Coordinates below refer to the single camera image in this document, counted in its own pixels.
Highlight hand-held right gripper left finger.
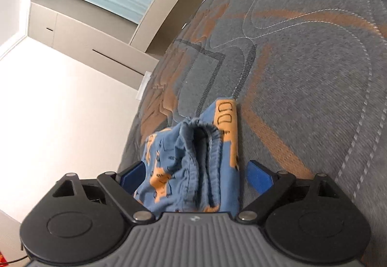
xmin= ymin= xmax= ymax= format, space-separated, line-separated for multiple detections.
xmin=52 ymin=162 xmax=152 ymax=223

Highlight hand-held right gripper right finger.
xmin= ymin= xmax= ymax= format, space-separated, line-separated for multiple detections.
xmin=238 ymin=160 xmax=337 ymax=223

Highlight blue pants with orange print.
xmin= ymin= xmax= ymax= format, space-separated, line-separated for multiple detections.
xmin=132 ymin=98 xmax=243 ymax=214

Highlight grey and orange quilted blanket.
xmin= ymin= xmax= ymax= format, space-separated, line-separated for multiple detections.
xmin=119 ymin=0 xmax=387 ymax=267

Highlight beige window ledge cabinet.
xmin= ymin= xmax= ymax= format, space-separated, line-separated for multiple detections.
xmin=28 ymin=0 xmax=243 ymax=102

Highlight black cable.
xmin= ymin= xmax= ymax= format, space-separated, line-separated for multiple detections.
xmin=0 ymin=256 xmax=28 ymax=267

